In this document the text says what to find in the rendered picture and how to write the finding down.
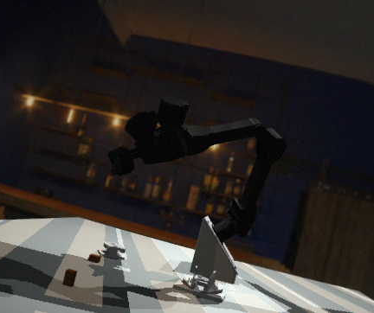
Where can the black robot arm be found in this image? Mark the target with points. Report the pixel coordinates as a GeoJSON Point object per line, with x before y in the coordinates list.
{"type": "Point", "coordinates": [270, 148]}

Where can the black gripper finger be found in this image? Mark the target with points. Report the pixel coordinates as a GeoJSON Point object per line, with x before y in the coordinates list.
{"type": "Point", "coordinates": [165, 150]}
{"type": "Point", "coordinates": [119, 167]}

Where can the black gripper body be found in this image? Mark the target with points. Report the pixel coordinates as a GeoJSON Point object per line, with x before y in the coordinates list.
{"type": "Point", "coordinates": [147, 145]}

